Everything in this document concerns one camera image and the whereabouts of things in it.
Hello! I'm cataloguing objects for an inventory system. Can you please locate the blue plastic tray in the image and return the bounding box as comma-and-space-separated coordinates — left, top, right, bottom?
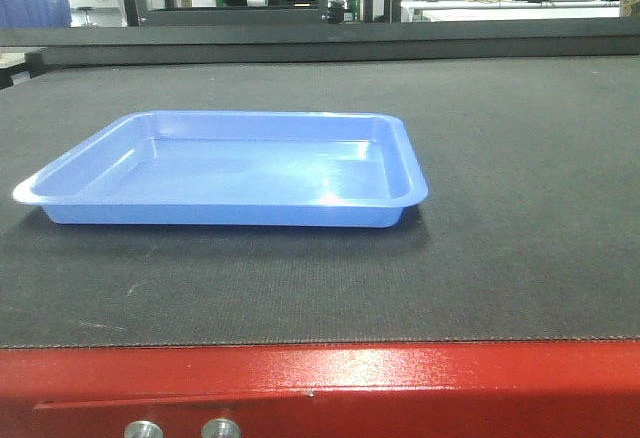
13, 110, 429, 228

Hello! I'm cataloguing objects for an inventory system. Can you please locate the black fabric table mat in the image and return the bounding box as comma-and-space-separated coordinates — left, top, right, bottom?
1, 57, 639, 348

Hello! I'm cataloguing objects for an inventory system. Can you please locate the white background table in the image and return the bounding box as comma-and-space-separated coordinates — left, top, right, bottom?
401, 0, 620, 23

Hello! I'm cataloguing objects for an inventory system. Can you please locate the right silver bolt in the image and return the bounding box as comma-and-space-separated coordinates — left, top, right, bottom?
201, 418, 242, 438

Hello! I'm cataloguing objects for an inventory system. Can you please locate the silver bolt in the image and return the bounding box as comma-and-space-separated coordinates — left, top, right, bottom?
123, 420, 164, 438
201, 418, 242, 438

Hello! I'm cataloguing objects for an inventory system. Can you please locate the left silver bolt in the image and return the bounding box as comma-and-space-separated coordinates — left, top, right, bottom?
123, 420, 164, 438

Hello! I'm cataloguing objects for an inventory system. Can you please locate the stacked blue crates background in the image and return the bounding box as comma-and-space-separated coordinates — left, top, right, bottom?
1, 0, 72, 29

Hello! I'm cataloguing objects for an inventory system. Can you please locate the red metal cart frame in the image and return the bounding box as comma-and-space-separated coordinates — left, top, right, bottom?
1, 340, 639, 437

